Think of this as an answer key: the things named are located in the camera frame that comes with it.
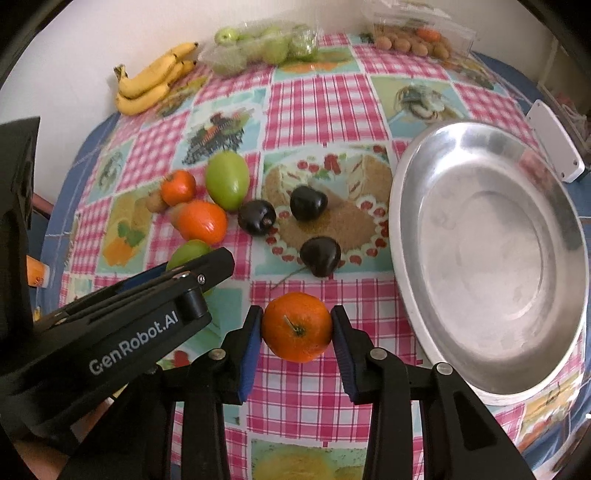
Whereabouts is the clear box of brown fruits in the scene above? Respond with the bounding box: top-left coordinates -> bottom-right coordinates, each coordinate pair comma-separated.
362,1 -> 476,61

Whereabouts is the small brown kiwi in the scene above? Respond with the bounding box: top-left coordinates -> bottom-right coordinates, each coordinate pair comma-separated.
145,190 -> 169,214

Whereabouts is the large orange tangerine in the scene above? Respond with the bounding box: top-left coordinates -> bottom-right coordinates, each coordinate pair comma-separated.
167,200 -> 228,246

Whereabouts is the small orange tangerine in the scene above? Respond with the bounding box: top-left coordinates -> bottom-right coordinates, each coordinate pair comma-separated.
160,170 -> 197,207

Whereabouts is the orange cup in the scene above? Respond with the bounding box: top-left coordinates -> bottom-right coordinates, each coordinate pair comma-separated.
26,255 -> 51,288

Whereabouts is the blue tablecloth underneath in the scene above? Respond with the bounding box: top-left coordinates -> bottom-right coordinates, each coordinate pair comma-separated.
38,50 -> 591,480

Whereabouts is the dark cherry left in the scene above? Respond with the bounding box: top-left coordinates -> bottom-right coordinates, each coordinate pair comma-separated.
238,199 -> 276,236

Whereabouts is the dark cherry with stem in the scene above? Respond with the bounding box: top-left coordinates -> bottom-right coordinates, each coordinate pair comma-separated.
270,236 -> 342,290

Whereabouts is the dark cherry middle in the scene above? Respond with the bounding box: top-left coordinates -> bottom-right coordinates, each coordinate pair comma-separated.
290,185 -> 329,222

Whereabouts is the pink checkered tablecloth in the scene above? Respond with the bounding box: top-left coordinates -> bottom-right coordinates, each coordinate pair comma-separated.
38,34 -> 564,385

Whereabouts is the yellow banana bunch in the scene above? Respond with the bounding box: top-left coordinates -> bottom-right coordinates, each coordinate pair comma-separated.
113,42 -> 198,116

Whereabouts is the large silver metal bowl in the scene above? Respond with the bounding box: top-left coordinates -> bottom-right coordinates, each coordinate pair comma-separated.
389,121 -> 589,405

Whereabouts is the plastic bag of green plums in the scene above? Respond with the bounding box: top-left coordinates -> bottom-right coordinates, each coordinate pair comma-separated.
198,19 -> 320,77

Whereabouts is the white rectangular device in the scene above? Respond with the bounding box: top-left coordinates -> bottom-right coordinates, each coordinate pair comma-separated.
526,99 -> 585,183

